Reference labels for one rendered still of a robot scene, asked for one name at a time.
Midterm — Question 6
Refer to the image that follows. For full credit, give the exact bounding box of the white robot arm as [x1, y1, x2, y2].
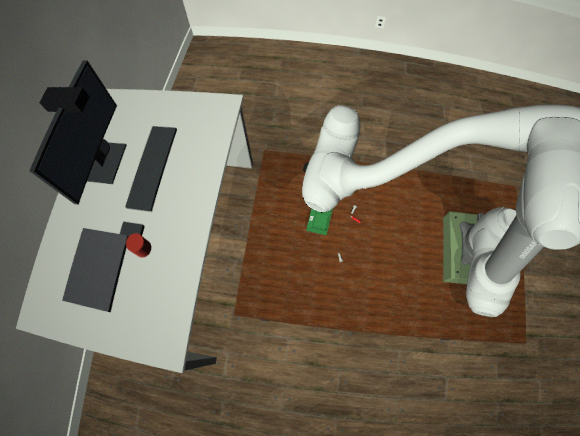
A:
[302, 105, 580, 317]

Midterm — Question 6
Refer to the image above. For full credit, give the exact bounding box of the green rack of bins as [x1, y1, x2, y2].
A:
[306, 209, 332, 235]

